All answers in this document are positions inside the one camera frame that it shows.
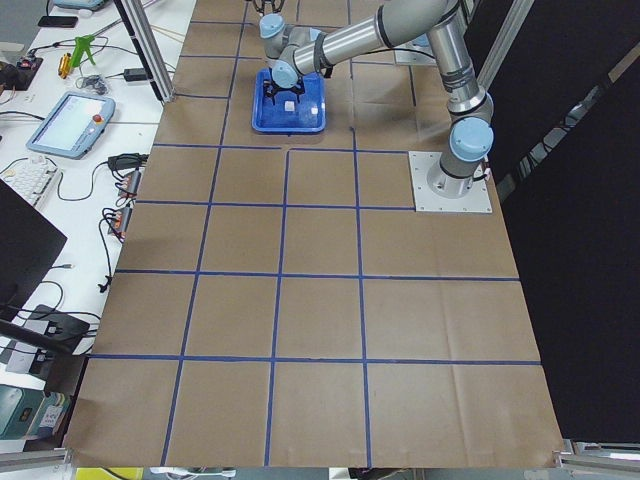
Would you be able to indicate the black power adapter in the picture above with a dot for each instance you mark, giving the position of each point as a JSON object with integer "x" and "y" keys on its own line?
{"x": 135, "y": 74}

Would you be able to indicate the white keyboard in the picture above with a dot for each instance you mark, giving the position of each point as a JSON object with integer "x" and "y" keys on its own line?
{"x": 32, "y": 178}

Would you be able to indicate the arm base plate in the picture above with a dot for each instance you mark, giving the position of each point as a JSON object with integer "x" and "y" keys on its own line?
{"x": 412, "y": 54}
{"x": 436, "y": 192}

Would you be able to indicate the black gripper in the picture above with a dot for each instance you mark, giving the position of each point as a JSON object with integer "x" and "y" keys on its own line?
{"x": 285, "y": 90}
{"x": 265, "y": 5}

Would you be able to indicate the metal reacher grabber tool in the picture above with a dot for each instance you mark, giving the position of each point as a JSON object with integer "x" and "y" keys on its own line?
{"x": 82, "y": 50}

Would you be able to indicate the teach pendant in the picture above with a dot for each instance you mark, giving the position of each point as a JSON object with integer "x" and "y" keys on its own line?
{"x": 73, "y": 126}

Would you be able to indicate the blue plastic tray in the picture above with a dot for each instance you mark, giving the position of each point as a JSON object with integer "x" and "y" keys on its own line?
{"x": 309, "y": 117}

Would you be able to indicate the aluminium frame post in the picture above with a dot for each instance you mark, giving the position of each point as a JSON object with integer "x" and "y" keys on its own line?
{"x": 139, "y": 29}

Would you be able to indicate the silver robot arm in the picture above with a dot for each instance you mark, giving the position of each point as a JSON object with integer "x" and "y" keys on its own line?
{"x": 428, "y": 28}

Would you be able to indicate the black monitor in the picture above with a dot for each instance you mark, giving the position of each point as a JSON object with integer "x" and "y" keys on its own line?
{"x": 30, "y": 244}

